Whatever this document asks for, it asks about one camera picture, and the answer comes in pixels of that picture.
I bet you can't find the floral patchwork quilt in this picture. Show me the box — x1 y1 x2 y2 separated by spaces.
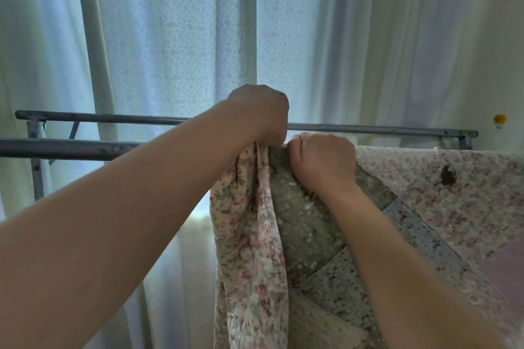
209 142 524 349

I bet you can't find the grey metal drying rack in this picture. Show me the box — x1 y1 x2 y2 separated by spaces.
0 110 479 202

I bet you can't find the person's right hand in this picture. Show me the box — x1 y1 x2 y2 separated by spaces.
288 132 358 195

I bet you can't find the person's left forearm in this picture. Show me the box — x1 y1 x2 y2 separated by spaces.
0 98 256 349

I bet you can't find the person's left hand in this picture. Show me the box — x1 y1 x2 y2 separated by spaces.
226 84 290 146

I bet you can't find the white lace curtain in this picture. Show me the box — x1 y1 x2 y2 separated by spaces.
0 0 488 349

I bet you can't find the person's right forearm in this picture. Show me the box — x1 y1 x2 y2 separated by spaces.
316 175 511 349

